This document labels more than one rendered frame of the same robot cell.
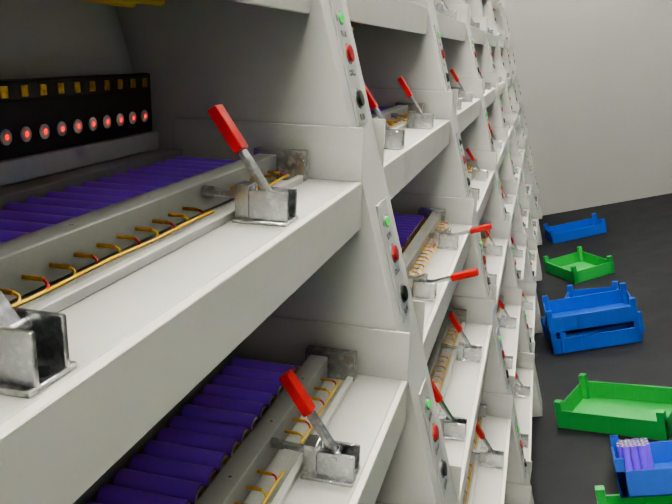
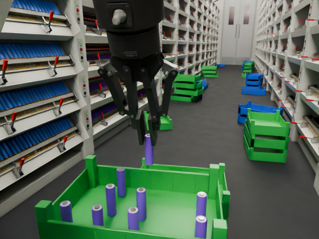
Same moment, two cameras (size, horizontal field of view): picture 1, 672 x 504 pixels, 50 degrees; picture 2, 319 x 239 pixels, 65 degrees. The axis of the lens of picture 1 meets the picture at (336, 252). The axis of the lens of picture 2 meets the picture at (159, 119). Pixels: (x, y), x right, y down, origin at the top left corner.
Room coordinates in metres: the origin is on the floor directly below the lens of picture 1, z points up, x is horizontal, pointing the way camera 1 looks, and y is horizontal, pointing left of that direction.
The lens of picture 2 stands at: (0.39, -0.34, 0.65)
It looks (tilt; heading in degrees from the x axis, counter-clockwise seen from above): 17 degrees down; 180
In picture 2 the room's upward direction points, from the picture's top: straight up
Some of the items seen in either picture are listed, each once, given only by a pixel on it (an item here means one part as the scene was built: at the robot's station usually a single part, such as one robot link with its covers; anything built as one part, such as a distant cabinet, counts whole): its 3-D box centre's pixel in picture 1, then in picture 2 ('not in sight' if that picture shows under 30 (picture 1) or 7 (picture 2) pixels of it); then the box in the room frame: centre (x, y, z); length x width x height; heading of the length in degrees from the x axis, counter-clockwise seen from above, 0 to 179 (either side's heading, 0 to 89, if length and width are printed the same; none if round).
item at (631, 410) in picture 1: (620, 404); not in sight; (1.88, -0.68, 0.04); 0.30 x 0.20 x 0.08; 47
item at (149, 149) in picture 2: not in sight; (149, 149); (-0.09, -0.36, 0.44); 0.02 x 0.02 x 0.06
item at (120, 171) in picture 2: not in sight; (121, 182); (-0.10, -0.42, 0.36); 0.02 x 0.02 x 0.06
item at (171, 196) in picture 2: not in sight; (140, 200); (-0.02, -0.37, 0.36); 0.30 x 0.20 x 0.08; 80
